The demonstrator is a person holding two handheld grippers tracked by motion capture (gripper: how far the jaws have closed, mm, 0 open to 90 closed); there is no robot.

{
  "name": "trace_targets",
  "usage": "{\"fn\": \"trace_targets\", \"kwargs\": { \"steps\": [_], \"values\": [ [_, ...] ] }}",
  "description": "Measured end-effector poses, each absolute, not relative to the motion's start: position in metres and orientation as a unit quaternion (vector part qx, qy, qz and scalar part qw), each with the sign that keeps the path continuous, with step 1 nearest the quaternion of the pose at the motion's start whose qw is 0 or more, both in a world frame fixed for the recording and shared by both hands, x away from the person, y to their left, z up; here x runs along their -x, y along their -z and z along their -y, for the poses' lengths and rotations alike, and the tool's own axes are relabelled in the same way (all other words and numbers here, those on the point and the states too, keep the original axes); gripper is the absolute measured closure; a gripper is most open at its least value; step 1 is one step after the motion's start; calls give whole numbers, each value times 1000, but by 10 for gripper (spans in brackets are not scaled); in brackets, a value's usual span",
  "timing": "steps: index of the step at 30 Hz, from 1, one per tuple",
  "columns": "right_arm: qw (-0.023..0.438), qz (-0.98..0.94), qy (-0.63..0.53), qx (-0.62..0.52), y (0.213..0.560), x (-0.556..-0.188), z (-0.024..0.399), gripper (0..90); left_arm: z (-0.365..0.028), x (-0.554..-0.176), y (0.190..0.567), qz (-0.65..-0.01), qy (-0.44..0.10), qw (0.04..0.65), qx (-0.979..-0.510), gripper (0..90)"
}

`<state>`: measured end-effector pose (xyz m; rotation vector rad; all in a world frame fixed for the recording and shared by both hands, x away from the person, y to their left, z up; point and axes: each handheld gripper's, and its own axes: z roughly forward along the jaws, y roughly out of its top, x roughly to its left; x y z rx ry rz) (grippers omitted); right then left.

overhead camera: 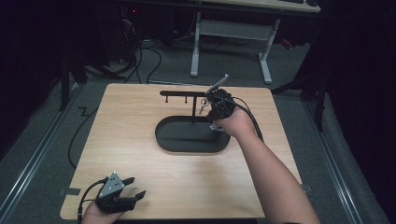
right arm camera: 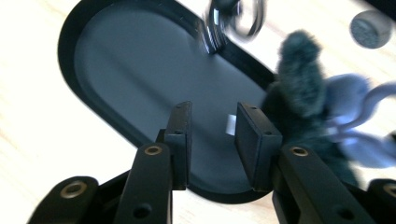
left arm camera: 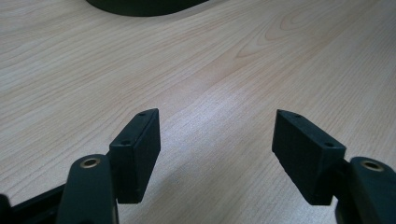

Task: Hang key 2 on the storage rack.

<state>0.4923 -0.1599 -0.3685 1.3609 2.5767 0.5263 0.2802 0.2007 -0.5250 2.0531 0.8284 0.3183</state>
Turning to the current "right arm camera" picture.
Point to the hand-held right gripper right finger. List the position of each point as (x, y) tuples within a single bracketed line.
[(253, 149)]

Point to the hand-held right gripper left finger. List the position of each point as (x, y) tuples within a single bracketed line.
[(180, 155)]

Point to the dark green plush toy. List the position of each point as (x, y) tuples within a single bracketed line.
[(300, 81)]

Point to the black oval tray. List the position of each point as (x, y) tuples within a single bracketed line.
[(140, 77)]

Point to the small white tag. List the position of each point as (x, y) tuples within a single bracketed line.
[(231, 124)]

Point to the grey round cylinder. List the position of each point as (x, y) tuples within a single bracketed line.
[(369, 29)]

